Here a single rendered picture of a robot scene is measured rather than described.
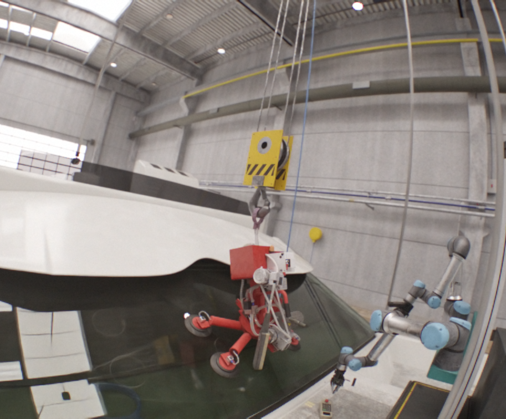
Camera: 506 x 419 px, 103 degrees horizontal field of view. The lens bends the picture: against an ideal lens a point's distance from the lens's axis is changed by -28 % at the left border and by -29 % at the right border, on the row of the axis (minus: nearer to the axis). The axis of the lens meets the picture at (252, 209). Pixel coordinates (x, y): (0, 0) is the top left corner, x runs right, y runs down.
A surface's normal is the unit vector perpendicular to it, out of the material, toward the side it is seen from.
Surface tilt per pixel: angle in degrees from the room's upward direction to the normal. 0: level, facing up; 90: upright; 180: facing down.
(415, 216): 90
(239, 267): 90
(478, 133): 90
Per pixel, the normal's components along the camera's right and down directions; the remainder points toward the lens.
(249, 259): -0.66, -0.15
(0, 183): 0.66, 0.09
